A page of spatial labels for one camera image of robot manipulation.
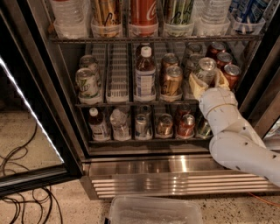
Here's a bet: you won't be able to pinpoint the front gold soda can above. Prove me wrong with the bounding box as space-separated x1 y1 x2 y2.
161 66 183 96

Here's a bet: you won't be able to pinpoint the clear water bottle top right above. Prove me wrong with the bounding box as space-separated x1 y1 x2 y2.
199 0 231 25

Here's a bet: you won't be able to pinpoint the clear plastic bin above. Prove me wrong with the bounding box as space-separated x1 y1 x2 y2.
106 196 203 224

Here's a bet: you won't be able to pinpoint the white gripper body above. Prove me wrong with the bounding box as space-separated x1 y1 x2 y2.
199 87 238 117

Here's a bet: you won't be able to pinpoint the green can bottom shelf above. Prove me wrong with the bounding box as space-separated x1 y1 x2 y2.
197 116 212 138

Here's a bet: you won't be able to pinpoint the brown tea bottle bottom shelf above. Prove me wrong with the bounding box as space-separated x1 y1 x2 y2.
88 108 109 141

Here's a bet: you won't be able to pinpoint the gold bottle top shelf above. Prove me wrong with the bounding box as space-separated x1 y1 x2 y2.
91 0 122 38

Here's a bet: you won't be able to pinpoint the green bottle top shelf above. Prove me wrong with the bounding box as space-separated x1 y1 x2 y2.
164 0 194 25

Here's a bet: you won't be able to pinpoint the empty white shelf tray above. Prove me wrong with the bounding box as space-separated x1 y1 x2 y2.
106 44 130 103

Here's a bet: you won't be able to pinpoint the stainless fridge base grille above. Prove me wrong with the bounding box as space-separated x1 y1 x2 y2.
80 154 279 200

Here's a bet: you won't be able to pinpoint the open glass fridge door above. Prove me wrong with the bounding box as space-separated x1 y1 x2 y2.
0 5 82 197

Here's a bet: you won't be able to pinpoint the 7up can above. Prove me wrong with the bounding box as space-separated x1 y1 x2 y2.
79 54 102 85
75 68 99 99

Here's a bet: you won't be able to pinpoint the red coca-cola bottle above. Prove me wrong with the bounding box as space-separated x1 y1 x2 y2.
129 0 158 37

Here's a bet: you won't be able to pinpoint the rear 7up can left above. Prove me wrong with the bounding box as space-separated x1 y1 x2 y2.
79 54 102 85

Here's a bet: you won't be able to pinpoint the rear red soda can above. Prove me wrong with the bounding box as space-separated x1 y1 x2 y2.
206 42 226 59

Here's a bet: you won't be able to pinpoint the red can bottom shelf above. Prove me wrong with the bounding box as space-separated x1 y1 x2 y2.
177 114 195 138

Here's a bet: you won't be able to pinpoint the silver can bottom shelf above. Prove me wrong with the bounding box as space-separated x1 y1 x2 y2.
135 114 148 137

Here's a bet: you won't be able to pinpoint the brown tea bottle middle shelf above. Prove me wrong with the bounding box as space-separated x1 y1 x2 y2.
135 46 156 97

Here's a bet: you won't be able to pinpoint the red soda can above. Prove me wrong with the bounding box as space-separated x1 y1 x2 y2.
224 64 241 89
206 42 226 59
216 52 233 70

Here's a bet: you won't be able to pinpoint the gold can bottom shelf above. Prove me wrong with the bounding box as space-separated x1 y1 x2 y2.
157 114 173 136

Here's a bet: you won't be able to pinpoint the blue bottle top shelf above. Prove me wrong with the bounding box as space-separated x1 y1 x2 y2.
228 0 270 34

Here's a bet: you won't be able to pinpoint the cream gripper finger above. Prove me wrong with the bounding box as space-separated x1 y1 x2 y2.
189 73 208 100
214 69 229 90

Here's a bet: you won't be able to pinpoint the gold soda can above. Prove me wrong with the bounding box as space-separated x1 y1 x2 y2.
160 52 179 75
161 66 183 96

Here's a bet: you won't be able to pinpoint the black floor cables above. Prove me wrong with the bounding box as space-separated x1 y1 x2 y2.
0 121 64 224

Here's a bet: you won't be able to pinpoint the orange floor cable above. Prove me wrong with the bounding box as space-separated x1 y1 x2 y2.
248 192 280 208

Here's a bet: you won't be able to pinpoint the clear water bottle top left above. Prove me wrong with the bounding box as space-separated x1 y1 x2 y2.
50 0 90 39

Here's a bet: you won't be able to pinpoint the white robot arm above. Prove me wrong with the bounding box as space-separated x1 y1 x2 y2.
189 71 280 186

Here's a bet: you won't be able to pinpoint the rear gold soda can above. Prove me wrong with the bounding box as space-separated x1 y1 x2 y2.
160 52 179 75

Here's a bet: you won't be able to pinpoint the clear water bottle bottom shelf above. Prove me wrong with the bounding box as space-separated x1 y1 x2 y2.
110 108 130 141

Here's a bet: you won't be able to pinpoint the front 7up can left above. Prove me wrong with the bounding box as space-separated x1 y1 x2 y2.
75 68 99 99

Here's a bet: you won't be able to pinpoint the brown tea bottle shelf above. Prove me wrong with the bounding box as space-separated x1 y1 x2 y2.
135 46 156 97
88 108 109 141

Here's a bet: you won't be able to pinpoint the front red soda can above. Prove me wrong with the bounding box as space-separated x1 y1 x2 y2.
224 64 241 89

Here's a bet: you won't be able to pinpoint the silver green soda can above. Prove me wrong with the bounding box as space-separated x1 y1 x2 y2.
194 57 217 85

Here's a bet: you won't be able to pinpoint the rear silver green can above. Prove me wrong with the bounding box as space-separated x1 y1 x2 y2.
184 43 203 58

